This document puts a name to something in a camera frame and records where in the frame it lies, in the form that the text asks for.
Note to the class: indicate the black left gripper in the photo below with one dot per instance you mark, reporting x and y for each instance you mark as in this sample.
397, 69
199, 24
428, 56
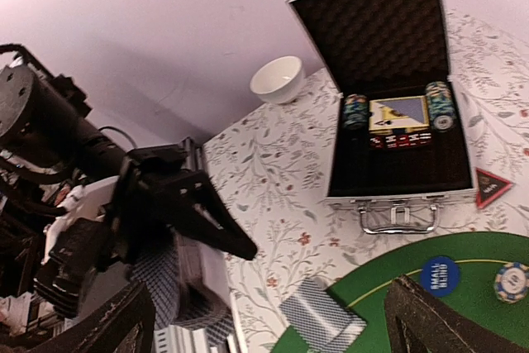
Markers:
156, 190

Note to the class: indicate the aluminium poker chip case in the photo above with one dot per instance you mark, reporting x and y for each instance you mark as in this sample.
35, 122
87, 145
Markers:
389, 49

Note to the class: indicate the blue playing card deck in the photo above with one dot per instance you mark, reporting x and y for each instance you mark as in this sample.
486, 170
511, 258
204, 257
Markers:
172, 273

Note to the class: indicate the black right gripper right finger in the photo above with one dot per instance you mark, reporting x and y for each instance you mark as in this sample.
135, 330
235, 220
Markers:
416, 321

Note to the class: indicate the white bowl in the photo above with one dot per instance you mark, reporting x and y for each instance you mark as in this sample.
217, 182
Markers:
280, 81

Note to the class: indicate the clear red card box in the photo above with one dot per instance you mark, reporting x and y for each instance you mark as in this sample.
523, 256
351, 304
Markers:
490, 187

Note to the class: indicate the red dice row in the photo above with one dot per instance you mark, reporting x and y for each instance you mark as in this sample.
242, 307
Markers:
399, 141

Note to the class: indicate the round green poker mat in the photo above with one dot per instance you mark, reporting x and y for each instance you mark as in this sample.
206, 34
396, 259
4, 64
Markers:
453, 293

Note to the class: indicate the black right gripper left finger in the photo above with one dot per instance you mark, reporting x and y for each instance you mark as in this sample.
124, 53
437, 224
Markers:
124, 323

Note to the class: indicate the blue small blind button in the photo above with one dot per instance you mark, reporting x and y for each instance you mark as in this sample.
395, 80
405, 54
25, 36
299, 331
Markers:
440, 276

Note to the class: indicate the blue peach chip stack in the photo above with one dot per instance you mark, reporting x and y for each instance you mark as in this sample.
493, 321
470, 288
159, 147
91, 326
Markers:
511, 282

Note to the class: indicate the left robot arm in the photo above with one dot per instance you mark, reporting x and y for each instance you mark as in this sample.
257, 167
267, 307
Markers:
44, 121

